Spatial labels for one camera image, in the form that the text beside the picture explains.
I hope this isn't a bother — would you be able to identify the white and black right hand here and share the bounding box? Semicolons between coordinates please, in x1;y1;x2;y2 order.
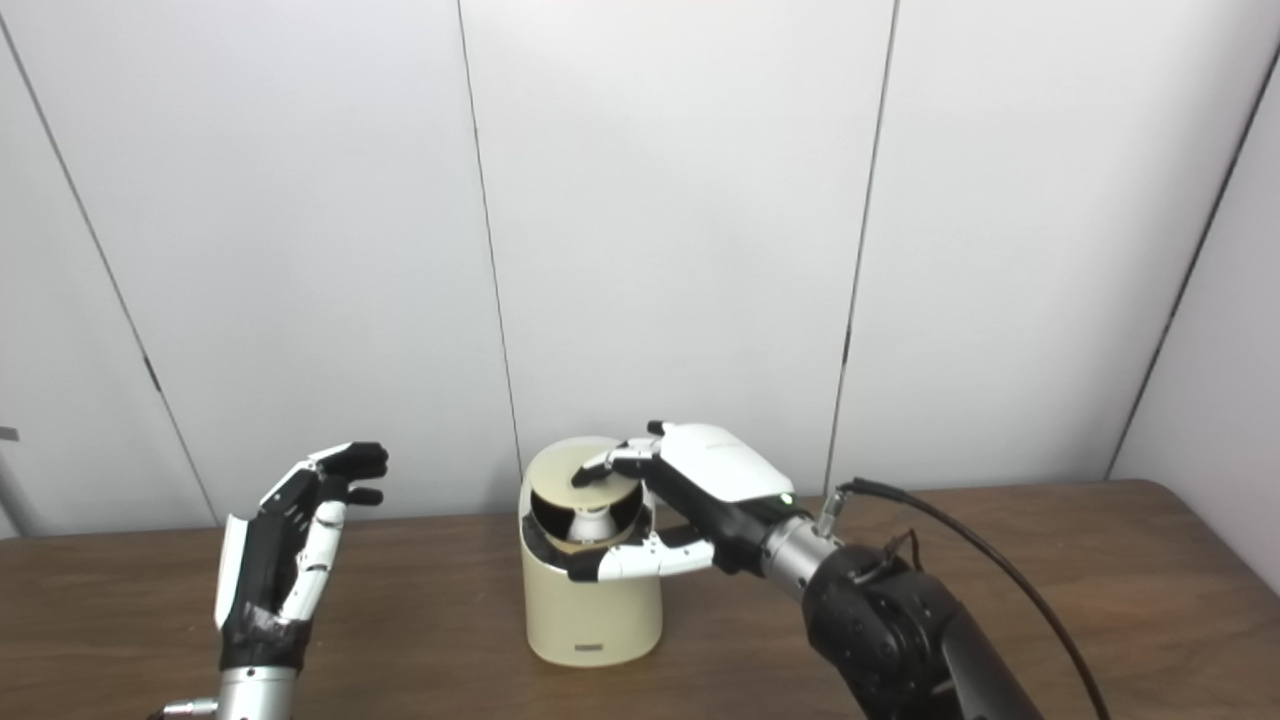
568;420;801;584

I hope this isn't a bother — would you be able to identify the cream-colored bin body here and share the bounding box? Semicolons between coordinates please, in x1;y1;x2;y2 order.
518;437;665;667

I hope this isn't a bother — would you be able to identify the cream-colored round bin lid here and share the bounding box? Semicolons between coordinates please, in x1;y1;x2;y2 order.
530;437;646;501

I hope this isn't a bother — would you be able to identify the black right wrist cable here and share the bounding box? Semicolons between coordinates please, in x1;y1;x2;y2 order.
815;478;1113;720

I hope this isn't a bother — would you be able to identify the white and black left hand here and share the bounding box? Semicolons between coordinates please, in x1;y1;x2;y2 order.
214;441;389;671

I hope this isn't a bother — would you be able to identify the small white plastic bottle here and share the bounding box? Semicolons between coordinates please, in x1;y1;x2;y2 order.
568;503;623;549

